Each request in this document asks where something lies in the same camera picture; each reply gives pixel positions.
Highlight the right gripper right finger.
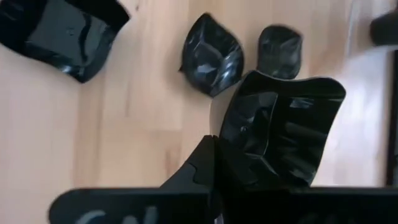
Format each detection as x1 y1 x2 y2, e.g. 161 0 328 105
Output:
216 139 398 224

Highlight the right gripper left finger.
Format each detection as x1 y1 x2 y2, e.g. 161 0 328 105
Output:
48 135 217 224

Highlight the black wavy square plate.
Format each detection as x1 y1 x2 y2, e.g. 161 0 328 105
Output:
0 0 131 84
218 70 347 189

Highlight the black leaf-shaped plate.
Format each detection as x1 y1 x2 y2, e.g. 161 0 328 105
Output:
178 12 246 98

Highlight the black rounded plate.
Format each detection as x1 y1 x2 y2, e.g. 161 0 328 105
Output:
256 24 303 81

